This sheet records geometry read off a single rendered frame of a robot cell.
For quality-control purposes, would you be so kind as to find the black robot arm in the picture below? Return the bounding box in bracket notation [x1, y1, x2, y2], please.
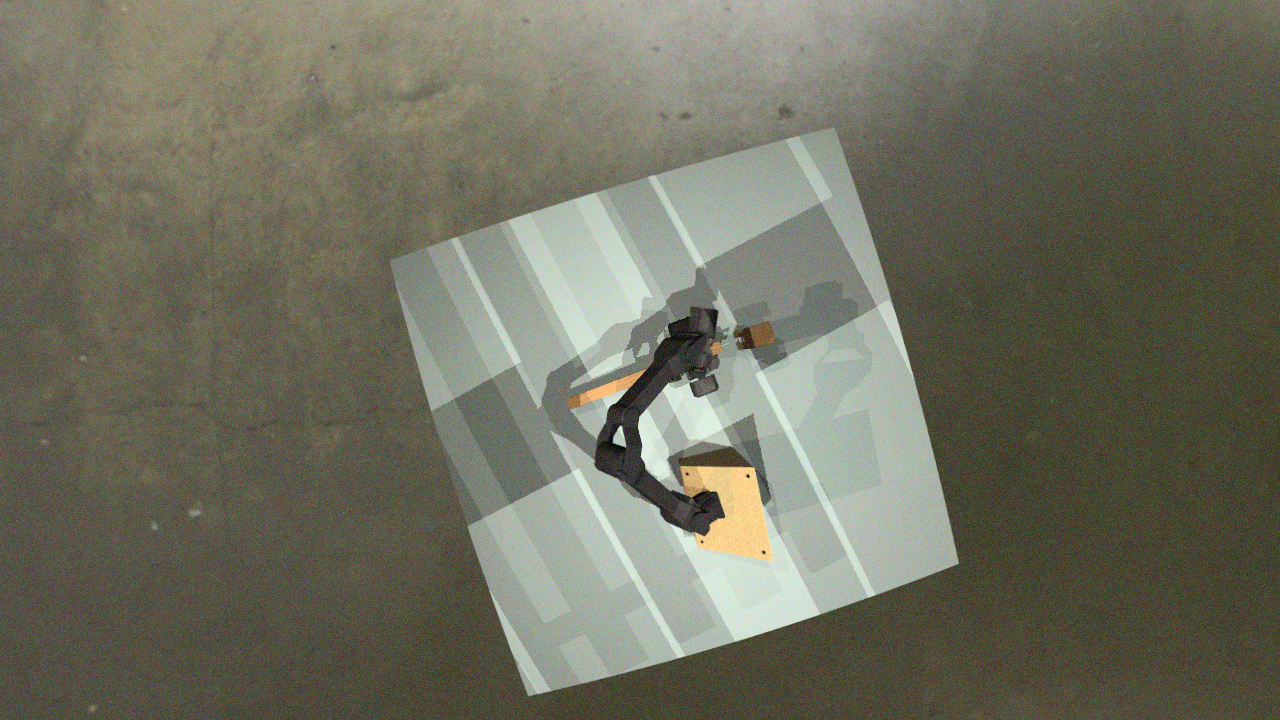
[594, 307, 724, 537]

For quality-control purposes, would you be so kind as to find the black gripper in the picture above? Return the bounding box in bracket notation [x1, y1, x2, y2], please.
[668, 316, 719, 398]

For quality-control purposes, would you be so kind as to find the wooden post with slot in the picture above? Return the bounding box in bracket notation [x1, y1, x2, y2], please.
[733, 320, 774, 350]

